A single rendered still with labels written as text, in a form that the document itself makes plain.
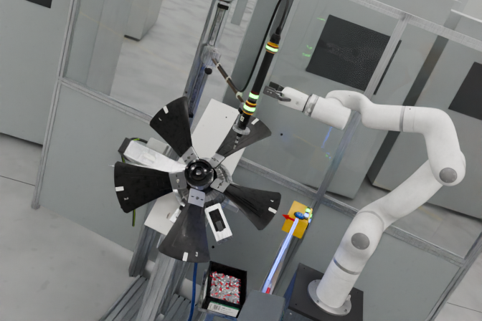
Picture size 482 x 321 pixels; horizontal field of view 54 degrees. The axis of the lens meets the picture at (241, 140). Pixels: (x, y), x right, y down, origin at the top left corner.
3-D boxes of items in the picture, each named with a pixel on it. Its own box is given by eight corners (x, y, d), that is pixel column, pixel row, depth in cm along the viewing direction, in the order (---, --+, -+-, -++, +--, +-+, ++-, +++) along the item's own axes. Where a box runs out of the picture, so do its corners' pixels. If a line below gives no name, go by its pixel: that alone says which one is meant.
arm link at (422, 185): (341, 230, 181) (351, 214, 195) (363, 254, 179) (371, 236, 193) (447, 147, 157) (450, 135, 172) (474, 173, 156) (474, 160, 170)
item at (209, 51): (199, 59, 242) (204, 43, 238) (211, 61, 244) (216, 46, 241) (204, 66, 233) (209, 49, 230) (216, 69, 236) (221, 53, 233)
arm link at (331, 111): (321, 91, 178) (315, 104, 172) (354, 104, 176) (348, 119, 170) (315, 107, 184) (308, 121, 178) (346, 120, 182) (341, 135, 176)
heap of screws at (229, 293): (208, 274, 203) (210, 268, 201) (239, 283, 205) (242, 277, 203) (204, 307, 186) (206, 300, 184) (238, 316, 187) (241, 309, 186)
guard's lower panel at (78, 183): (36, 199, 329) (59, 80, 293) (391, 377, 292) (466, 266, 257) (33, 201, 326) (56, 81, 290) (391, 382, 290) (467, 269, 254)
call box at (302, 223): (286, 216, 237) (294, 199, 233) (305, 225, 236) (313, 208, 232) (280, 232, 223) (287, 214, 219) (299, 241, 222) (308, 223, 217)
